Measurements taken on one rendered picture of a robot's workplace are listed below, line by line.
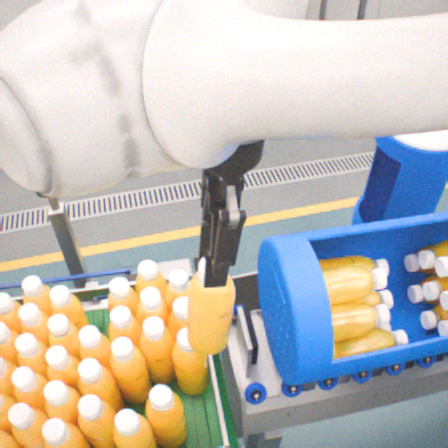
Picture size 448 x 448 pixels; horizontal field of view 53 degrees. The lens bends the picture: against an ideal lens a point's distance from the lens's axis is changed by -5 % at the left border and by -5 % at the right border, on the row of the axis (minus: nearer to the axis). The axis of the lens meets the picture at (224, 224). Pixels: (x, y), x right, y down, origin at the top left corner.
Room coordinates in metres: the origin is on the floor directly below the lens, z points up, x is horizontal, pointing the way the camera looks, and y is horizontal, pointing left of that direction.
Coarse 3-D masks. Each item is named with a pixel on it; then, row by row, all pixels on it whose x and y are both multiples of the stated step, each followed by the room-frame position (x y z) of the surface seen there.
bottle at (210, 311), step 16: (192, 288) 0.38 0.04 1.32; (208, 288) 0.37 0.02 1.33; (224, 288) 0.37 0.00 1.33; (192, 304) 0.37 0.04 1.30; (208, 304) 0.36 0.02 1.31; (224, 304) 0.36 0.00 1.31; (192, 320) 0.37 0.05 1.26; (208, 320) 0.35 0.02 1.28; (224, 320) 0.36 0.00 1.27; (192, 336) 0.37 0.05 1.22; (208, 336) 0.35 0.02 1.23; (224, 336) 0.36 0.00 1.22; (208, 352) 0.35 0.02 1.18
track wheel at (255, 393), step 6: (252, 384) 0.39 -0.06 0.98; (258, 384) 0.39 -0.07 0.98; (246, 390) 0.38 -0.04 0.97; (252, 390) 0.38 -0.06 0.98; (258, 390) 0.38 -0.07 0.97; (264, 390) 0.38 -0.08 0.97; (246, 396) 0.37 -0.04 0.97; (252, 396) 0.37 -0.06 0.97; (258, 396) 0.37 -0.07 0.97; (264, 396) 0.38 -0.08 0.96; (252, 402) 0.37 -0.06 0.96; (258, 402) 0.37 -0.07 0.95
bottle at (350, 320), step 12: (336, 312) 0.46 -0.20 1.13; (348, 312) 0.46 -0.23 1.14; (360, 312) 0.46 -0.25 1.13; (372, 312) 0.46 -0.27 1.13; (336, 324) 0.44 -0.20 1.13; (348, 324) 0.44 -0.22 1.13; (360, 324) 0.44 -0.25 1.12; (372, 324) 0.44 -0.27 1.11; (336, 336) 0.42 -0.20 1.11; (348, 336) 0.43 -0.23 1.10; (360, 336) 0.43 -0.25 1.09
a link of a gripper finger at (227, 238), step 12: (228, 216) 0.32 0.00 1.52; (240, 216) 0.32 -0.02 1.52; (216, 228) 0.34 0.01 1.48; (228, 228) 0.33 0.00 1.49; (240, 228) 0.33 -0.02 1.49; (216, 240) 0.34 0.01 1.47; (228, 240) 0.33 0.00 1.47; (216, 252) 0.33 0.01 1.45; (228, 252) 0.33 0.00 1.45; (216, 264) 0.33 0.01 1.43
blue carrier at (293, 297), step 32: (384, 224) 0.60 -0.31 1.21; (416, 224) 0.60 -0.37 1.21; (288, 256) 0.51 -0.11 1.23; (320, 256) 0.65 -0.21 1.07; (384, 256) 0.67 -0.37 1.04; (288, 288) 0.45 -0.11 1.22; (320, 288) 0.45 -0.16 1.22; (384, 288) 0.62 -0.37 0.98; (288, 320) 0.42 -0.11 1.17; (320, 320) 0.41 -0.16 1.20; (416, 320) 0.55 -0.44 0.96; (288, 352) 0.39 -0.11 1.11; (320, 352) 0.37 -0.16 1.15; (384, 352) 0.39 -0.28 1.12; (416, 352) 0.39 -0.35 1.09; (288, 384) 0.37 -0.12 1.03
